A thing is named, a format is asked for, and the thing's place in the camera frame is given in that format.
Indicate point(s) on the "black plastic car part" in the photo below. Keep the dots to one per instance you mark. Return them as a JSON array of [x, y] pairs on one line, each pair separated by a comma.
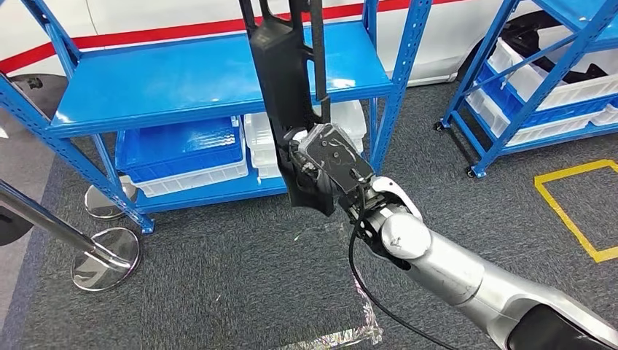
[[282, 72]]

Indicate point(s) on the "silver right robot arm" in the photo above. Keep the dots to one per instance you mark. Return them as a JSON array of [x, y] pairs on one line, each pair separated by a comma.
[[449, 270]]

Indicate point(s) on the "blue metal shelf rack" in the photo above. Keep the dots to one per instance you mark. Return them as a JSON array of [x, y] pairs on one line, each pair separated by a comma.
[[169, 87]]

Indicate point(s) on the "blue wheeled shelf rack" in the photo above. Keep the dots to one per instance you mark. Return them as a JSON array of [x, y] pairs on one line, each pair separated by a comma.
[[531, 111]]

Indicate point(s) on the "translucent white plastic bin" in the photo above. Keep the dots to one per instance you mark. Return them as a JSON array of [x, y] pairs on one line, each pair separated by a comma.
[[347, 116], [268, 170], [258, 152]]

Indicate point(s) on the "clear floor tape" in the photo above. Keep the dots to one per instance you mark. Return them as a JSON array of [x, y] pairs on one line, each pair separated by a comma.
[[369, 309]]

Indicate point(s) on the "white car red stripe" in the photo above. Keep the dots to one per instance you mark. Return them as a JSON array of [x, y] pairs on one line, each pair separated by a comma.
[[434, 38]]

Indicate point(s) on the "chrome stanchion base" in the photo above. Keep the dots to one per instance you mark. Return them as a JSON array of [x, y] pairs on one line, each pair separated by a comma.
[[104, 203]]

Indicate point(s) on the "yellow floor tape square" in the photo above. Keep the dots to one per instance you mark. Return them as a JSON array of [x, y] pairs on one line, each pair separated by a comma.
[[562, 212]]

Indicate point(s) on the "black round floor base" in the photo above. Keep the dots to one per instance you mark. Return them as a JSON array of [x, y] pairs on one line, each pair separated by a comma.
[[12, 229]]

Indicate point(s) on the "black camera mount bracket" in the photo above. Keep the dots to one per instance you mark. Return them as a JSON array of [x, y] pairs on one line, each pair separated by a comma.
[[338, 164]]

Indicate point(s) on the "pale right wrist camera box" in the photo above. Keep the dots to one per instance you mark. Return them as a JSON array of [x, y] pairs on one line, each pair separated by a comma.
[[328, 131]]

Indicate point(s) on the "chrome stanchion post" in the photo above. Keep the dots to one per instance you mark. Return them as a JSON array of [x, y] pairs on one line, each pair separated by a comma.
[[48, 220]]

